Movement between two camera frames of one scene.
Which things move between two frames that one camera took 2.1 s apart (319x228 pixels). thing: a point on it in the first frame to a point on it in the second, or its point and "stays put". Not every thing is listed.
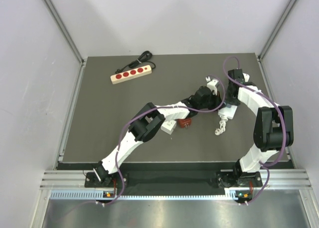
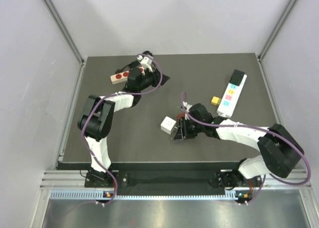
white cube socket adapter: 168,126 stays put
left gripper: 217,101 to 155,75
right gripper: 233,102 to 189,134
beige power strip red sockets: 132,74 stays put
